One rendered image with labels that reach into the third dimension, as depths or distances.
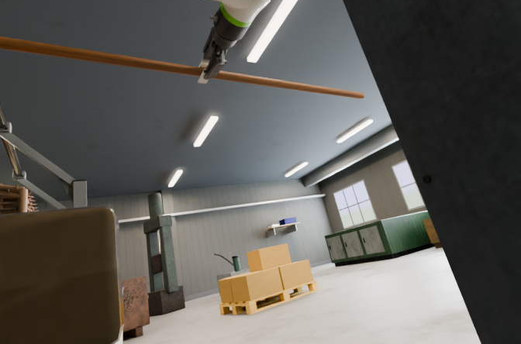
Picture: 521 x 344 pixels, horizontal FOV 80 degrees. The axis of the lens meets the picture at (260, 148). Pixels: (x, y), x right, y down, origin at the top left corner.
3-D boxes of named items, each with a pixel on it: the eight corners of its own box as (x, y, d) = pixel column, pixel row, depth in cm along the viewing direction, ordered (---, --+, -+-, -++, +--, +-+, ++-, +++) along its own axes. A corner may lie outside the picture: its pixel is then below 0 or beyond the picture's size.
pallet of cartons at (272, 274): (292, 290, 507) (282, 245, 532) (328, 290, 424) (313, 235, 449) (215, 314, 448) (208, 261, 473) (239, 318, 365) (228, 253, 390)
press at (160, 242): (152, 318, 604) (141, 190, 691) (146, 316, 671) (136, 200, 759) (188, 307, 639) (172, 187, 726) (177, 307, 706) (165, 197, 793)
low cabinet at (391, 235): (446, 242, 754) (433, 209, 783) (393, 259, 661) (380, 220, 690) (381, 253, 927) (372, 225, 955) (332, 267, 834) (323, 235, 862)
